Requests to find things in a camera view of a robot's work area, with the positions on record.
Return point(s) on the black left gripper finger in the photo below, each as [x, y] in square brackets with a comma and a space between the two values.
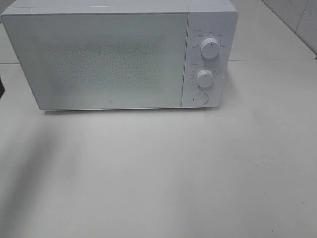
[1, 88]

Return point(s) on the white microwave door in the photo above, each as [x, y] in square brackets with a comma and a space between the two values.
[101, 61]

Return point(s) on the round white door release button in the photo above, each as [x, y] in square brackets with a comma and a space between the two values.
[201, 98]

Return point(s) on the white timer knob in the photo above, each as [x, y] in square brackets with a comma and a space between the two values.
[204, 78]

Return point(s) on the white upper power knob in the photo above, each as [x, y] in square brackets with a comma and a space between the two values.
[210, 47]

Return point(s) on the white microwave oven body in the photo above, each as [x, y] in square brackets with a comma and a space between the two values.
[205, 18]

